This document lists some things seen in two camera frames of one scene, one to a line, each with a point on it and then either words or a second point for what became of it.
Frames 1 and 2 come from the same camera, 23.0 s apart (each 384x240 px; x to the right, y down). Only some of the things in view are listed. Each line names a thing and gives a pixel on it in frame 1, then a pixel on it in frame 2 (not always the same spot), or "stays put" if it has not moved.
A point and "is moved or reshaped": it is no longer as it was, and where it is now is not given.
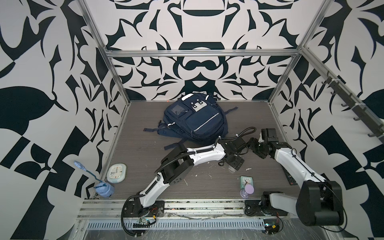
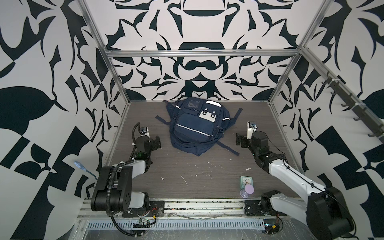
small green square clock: x=245 y=180 stays put
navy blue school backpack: x=194 y=118 is moved or reshaped
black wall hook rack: x=341 y=91 stays put
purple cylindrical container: x=248 y=189 stays put
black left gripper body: x=235 y=162 → x=152 y=146
